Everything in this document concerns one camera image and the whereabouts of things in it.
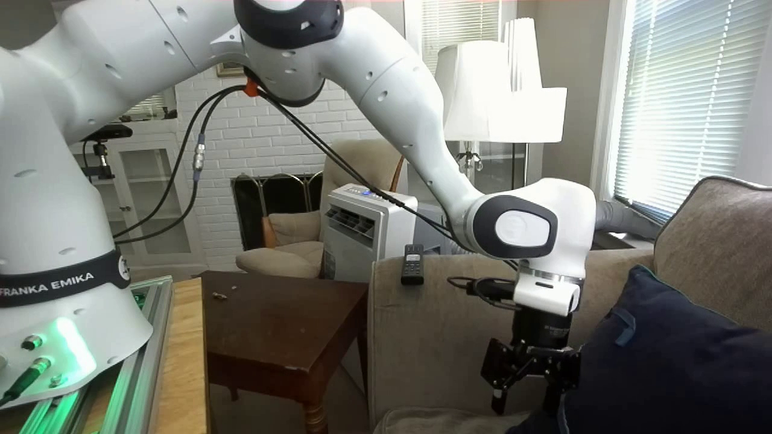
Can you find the dark brown wooden table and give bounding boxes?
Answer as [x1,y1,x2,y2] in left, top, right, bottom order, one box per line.
[198,267,372,434]

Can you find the wooden lamp side table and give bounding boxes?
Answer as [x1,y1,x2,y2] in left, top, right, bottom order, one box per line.
[590,228,638,254]

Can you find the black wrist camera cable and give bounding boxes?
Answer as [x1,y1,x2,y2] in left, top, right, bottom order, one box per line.
[247,79,526,276]

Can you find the white window blind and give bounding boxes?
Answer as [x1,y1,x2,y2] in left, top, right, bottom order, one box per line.
[612,0,772,224]

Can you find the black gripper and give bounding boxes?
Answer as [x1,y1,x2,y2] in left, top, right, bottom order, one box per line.
[480,310,583,420]

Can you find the white portable air conditioner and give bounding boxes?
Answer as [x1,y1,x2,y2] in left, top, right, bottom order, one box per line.
[317,181,421,285]

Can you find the black pole lamp white shade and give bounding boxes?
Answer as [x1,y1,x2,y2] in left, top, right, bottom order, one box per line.
[489,15,569,191]

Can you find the grey air conditioner hose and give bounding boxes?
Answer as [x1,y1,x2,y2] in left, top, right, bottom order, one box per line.
[590,199,662,247]

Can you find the black fireplace screen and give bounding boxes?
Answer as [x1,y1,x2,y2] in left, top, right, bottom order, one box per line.
[228,171,326,254]

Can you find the navy blue pillow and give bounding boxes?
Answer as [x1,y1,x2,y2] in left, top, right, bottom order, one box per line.
[503,264,772,434]

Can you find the beige armchair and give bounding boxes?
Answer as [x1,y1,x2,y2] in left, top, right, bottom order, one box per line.
[233,138,404,282]

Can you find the framed picture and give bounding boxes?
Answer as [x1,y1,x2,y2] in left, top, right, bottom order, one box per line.
[211,61,247,82]

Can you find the black cable with grey connector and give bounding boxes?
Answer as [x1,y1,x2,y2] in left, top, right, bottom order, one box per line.
[110,82,252,247]

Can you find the white glass door cabinet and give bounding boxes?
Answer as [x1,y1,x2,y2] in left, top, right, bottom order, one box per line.
[75,119,208,281]

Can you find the light wood robot table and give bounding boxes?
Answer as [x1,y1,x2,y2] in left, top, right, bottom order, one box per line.
[146,276,210,434]

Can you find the plain black remote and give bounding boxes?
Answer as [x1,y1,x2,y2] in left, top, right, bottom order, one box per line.
[397,241,426,290]

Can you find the black camera on tripod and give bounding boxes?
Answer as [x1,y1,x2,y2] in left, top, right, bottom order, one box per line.
[76,120,138,183]

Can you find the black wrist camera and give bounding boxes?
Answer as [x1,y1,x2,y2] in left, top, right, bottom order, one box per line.
[446,273,519,310]

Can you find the beige fabric sofa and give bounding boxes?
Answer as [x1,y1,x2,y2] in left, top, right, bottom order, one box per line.
[367,173,772,434]

